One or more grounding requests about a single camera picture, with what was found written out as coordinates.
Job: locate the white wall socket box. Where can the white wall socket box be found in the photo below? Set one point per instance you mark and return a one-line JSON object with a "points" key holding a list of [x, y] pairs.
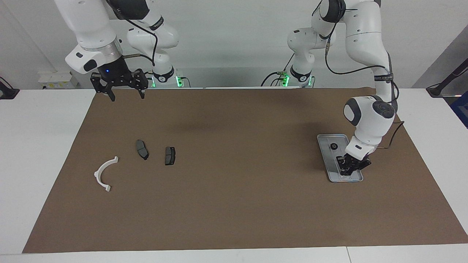
{"points": [[55, 78]]}

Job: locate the black camera stand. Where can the black camera stand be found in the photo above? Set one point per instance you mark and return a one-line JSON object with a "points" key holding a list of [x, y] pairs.
{"points": [[9, 94], [438, 89]]}

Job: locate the silver metal tray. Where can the silver metal tray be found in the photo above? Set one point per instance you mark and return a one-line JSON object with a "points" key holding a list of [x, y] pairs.
{"points": [[327, 153]]}

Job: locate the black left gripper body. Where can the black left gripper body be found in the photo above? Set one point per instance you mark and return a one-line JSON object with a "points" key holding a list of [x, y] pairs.
{"points": [[354, 163]]}

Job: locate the small black round knob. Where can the small black round knob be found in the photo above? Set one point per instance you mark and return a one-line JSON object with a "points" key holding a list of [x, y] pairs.
{"points": [[333, 146]]}

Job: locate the long dark brake pad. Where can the long dark brake pad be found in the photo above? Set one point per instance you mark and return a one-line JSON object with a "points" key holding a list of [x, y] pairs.
{"points": [[142, 149]]}

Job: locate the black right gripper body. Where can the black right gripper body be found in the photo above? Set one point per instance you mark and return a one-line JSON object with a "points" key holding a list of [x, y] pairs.
{"points": [[119, 76]]}

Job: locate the brown table mat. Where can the brown table mat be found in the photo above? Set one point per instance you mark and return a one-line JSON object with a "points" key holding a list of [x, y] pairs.
{"points": [[234, 212]]}

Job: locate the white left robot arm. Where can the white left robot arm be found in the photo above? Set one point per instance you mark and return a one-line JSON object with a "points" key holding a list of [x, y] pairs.
{"points": [[369, 124]]}

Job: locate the white curved plastic bracket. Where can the white curved plastic bracket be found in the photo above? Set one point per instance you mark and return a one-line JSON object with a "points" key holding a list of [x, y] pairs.
{"points": [[97, 175]]}

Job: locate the short dark brake pad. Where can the short dark brake pad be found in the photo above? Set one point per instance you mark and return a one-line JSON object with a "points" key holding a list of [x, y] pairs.
{"points": [[170, 156]]}

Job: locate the blue box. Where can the blue box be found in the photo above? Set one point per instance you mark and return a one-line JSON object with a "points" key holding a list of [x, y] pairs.
{"points": [[461, 109]]}

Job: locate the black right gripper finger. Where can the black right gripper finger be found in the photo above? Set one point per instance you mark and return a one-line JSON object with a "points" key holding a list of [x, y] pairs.
{"points": [[112, 95], [142, 92]]}

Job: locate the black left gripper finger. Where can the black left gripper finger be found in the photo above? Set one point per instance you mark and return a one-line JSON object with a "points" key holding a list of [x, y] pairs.
{"points": [[353, 172], [343, 170]]}

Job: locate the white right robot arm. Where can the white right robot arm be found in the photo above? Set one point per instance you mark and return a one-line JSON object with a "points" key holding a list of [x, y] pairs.
{"points": [[87, 29]]}

